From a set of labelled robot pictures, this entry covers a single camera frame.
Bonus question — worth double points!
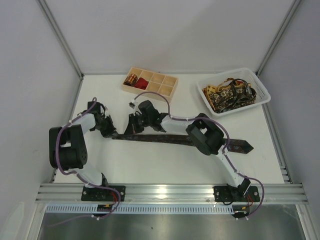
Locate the brown blue-flowered tie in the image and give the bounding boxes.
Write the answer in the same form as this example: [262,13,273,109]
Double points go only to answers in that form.
[112,134,254,154]

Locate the white plastic basket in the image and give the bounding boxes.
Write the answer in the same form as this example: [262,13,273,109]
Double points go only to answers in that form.
[196,67,271,117]

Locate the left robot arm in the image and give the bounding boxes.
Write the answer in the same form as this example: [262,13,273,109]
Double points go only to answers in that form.
[48,97,118,188]

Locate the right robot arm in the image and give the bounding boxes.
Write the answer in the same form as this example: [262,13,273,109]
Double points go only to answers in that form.
[124,100,251,199]

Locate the rolled red tie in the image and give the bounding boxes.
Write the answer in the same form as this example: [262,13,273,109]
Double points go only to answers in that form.
[134,77,149,90]

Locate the wooden compartment box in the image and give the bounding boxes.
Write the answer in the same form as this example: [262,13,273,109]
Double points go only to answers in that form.
[121,67,179,103]

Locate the rolled brown patterned tie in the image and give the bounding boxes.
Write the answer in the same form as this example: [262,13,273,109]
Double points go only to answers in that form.
[123,73,138,87]

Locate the yellow patterned tie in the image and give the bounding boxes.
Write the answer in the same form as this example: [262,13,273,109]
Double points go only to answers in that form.
[202,78,237,108]

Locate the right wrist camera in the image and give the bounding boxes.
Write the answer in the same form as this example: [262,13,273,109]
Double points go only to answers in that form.
[128,99,137,109]

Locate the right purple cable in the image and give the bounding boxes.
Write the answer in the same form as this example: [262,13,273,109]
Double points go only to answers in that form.
[133,91,265,222]

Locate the purple cable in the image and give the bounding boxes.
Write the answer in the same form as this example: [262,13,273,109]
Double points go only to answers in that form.
[133,91,265,222]
[47,97,121,227]

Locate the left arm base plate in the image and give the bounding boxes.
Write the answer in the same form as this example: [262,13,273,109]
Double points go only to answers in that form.
[81,185,126,202]

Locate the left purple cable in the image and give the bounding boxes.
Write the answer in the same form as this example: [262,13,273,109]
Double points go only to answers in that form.
[47,97,121,227]

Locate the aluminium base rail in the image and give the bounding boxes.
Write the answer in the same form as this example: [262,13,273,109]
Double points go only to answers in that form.
[35,183,308,205]

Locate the white slotted cable duct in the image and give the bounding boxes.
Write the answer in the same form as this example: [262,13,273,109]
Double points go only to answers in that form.
[46,203,234,215]

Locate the left aluminium frame post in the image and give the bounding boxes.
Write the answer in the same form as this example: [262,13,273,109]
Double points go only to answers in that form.
[36,0,84,80]

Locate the aluminium frame post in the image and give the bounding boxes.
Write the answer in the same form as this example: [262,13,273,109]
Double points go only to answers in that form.
[36,0,84,80]
[255,0,304,77]

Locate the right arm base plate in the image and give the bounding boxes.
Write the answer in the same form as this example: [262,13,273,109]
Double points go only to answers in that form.
[213,185,261,203]

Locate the right aluminium frame post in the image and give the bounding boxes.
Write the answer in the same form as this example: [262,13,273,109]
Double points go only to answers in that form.
[255,0,304,77]

